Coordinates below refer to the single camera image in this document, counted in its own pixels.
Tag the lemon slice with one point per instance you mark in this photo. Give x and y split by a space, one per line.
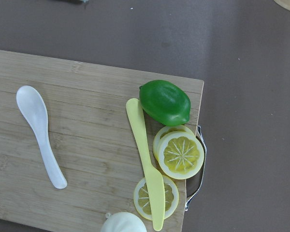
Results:
179 153
142 203

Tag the upper lemon slice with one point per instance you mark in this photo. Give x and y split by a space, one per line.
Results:
179 153

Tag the green plastic lime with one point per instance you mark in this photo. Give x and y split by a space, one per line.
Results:
165 102

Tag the yellow plastic knife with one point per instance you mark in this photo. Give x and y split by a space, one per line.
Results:
153 177

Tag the lower lemon slice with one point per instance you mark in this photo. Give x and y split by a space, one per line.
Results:
142 203

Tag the white toy steamed bun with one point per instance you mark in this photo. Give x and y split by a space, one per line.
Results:
123 222

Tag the white ceramic spoon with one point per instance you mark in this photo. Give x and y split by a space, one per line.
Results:
33 109

